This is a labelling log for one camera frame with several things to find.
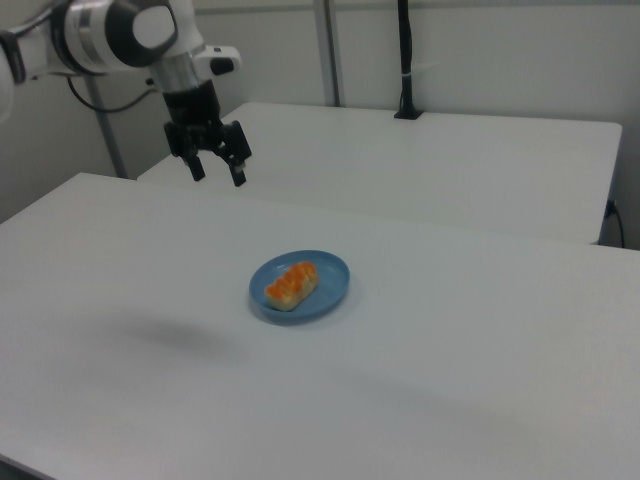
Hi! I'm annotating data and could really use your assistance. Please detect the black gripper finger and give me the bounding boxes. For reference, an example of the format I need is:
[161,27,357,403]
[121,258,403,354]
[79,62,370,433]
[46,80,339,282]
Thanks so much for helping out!
[227,152,249,188]
[183,151,207,182]

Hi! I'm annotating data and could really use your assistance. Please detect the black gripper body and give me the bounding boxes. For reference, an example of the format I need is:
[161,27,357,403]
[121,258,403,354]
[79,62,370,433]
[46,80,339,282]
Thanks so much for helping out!
[162,79,252,162]

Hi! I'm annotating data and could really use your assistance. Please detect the bread with orange topping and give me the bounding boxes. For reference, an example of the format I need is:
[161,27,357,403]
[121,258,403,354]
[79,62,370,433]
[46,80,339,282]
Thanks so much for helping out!
[263,261,320,312]

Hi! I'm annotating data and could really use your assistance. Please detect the blue round plate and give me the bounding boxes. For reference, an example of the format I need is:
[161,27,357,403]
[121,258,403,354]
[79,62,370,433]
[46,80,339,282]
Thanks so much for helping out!
[248,249,352,328]

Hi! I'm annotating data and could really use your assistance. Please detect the white side table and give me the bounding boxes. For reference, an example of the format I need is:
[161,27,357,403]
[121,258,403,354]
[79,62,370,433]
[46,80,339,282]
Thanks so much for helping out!
[136,101,624,247]

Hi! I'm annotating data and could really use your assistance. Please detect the black pole with clamp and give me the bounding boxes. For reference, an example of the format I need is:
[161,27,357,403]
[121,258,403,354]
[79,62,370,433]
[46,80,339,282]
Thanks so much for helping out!
[393,0,426,122]

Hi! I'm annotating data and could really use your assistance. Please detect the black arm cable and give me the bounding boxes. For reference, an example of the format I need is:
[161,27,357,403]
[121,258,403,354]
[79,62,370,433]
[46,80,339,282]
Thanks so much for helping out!
[67,74,157,114]

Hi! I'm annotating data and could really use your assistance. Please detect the grey vertical post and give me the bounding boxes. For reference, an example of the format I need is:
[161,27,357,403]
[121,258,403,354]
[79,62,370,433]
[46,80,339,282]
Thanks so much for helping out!
[313,0,348,108]
[89,74,128,180]

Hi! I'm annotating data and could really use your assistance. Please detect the black cable at table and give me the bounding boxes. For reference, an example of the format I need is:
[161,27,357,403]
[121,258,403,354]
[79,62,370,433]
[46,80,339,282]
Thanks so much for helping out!
[605,198,627,248]

